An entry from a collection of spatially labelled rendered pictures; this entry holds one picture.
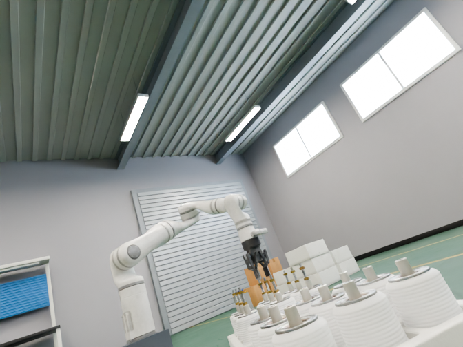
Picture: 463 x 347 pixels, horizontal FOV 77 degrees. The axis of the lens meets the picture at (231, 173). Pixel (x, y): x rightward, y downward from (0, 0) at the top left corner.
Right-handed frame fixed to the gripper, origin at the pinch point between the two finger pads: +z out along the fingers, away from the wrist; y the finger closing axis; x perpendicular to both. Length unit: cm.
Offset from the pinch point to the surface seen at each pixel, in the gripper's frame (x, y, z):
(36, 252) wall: -505, -95, -176
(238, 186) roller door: -361, -553, -250
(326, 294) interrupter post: 40, 37, 9
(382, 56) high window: 91, -495, -292
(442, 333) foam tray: 58, 45, 18
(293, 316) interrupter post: 41, 54, 9
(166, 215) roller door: -425, -331, -202
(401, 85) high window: 90, -495, -221
